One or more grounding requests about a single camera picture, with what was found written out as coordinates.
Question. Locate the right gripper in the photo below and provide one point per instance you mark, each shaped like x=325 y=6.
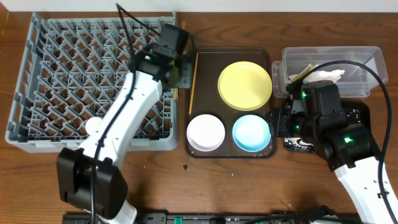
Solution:
x=278 y=126

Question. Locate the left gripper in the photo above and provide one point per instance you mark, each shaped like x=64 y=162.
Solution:
x=179 y=69

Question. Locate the light blue bowl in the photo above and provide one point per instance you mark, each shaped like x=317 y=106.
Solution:
x=251 y=133

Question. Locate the wooden chopstick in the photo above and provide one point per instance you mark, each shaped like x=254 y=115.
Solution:
x=193 y=85

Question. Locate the yellow round plate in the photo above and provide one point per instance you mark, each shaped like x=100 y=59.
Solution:
x=244 y=86

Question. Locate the green snack wrapper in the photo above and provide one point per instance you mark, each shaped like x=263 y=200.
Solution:
x=303 y=72

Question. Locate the white napkin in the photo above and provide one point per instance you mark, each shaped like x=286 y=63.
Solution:
x=334 y=76

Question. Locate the white pink bowl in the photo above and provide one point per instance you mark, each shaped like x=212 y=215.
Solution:
x=205 y=132

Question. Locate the white cup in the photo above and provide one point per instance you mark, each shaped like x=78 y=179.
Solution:
x=92 y=125

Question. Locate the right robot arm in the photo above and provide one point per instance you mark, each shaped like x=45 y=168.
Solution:
x=346 y=145

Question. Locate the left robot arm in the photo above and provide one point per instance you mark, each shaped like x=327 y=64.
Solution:
x=90 y=177

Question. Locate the clear plastic waste bin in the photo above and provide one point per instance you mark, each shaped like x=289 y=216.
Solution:
x=355 y=82

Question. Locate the grey plastic dishwasher rack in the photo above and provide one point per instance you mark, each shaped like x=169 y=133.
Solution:
x=71 y=71

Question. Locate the dark brown serving tray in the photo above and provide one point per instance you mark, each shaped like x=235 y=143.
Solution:
x=207 y=100

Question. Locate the black rectangular tray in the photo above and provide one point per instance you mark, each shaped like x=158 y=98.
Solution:
x=356 y=112

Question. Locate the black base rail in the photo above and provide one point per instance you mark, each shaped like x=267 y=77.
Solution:
x=321 y=214

